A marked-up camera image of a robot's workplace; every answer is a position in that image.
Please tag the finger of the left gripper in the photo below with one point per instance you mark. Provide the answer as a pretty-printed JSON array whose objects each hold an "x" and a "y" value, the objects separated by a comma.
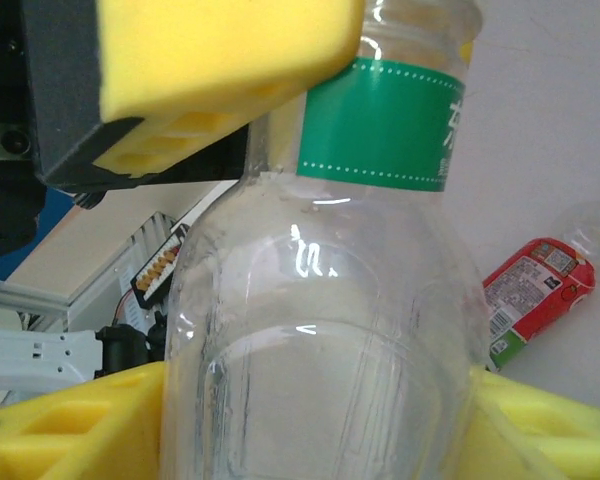
[
  {"x": 220, "y": 55},
  {"x": 467, "y": 51}
]

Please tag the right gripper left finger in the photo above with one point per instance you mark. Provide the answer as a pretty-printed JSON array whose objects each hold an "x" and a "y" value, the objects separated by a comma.
[{"x": 70, "y": 430}]

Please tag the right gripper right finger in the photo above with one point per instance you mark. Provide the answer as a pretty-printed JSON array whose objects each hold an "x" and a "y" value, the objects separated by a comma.
[{"x": 540, "y": 435}]

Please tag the clear bottle red green label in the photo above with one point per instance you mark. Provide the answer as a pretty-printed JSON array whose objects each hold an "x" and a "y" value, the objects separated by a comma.
[{"x": 530, "y": 300}]

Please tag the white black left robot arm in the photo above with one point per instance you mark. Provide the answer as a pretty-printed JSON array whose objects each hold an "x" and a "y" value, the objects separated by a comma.
[{"x": 40, "y": 360}]

